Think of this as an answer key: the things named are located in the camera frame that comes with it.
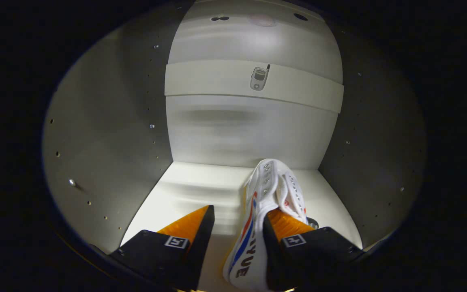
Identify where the white canvas shoe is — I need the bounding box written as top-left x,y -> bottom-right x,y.
223,159 -> 319,292

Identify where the grey shoe cabinet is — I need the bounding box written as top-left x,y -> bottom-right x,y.
41,0 -> 426,292

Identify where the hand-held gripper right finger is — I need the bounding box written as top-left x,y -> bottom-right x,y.
262,209 -> 366,292

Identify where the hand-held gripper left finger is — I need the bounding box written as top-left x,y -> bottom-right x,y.
110,205 -> 216,291

